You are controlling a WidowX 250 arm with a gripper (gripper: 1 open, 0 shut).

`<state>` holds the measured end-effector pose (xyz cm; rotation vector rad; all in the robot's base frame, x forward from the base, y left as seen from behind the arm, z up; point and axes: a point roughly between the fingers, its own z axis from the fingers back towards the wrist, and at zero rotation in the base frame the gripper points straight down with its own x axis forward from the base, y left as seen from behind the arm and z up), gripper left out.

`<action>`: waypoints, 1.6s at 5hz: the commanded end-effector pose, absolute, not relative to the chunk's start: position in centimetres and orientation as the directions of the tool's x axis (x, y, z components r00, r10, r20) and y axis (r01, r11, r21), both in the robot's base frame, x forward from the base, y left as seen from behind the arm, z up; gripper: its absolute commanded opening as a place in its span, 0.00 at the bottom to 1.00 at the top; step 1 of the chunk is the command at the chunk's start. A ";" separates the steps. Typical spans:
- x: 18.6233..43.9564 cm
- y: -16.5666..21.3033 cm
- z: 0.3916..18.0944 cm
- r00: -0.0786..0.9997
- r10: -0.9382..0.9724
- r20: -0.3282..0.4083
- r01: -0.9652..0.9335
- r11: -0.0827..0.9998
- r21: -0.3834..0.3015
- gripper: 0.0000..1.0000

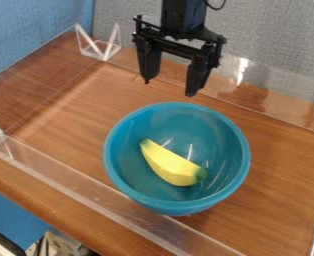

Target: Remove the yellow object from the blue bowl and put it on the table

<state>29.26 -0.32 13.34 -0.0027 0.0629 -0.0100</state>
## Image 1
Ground blue plastic bowl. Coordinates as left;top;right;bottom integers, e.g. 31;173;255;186
103;102;251;216

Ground clear acrylic barrier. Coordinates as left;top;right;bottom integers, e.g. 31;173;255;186
0;136;244;256
110;46;314;136

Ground clear acrylic front barrier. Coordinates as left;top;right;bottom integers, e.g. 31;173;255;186
0;136;244;256

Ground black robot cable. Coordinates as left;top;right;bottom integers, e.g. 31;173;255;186
203;0;228;11

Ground yellow toy banana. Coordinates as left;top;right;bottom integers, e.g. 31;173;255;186
140;139;208;186

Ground clear acrylic corner bracket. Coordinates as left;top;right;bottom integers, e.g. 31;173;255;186
75;23;122;62

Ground clear acrylic back barrier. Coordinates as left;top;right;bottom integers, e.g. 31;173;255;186
110;46;314;136

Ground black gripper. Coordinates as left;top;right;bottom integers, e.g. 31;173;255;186
134;0;227;97

